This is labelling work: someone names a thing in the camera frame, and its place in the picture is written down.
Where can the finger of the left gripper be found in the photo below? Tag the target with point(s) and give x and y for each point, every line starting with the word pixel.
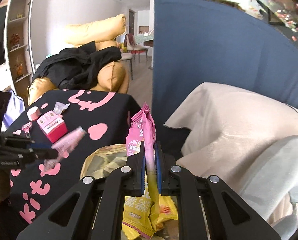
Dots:
pixel 41 151

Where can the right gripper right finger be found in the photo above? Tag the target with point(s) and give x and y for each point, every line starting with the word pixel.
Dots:
pixel 207 207

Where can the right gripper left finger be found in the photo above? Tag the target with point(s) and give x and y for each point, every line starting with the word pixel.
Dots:
pixel 91 209

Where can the yellow snack packet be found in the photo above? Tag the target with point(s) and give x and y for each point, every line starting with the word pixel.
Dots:
pixel 143 217

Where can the pink sachet wrapper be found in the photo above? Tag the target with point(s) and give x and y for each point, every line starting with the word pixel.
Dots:
pixel 140 141

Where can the paper trash bag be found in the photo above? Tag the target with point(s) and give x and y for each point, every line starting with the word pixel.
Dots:
pixel 103 161

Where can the pink rectangular box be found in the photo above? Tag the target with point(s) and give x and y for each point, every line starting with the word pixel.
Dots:
pixel 52 125

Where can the pink hexagonal jar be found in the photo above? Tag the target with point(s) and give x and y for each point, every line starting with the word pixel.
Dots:
pixel 33 113

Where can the black pink-patterned tablecloth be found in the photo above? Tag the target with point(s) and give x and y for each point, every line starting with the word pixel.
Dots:
pixel 104 116

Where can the black jacket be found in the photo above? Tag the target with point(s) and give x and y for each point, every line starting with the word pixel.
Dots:
pixel 77 68

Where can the orange leather sofa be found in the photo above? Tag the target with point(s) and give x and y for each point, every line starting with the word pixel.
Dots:
pixel 113 77

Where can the dining chair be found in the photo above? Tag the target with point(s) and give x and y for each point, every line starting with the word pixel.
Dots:
pixel 133 48

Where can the blue partition panel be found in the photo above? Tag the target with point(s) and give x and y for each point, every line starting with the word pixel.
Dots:
pixel 197 41

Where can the white wall shelf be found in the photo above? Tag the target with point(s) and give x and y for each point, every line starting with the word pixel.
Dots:
pixel 18 46

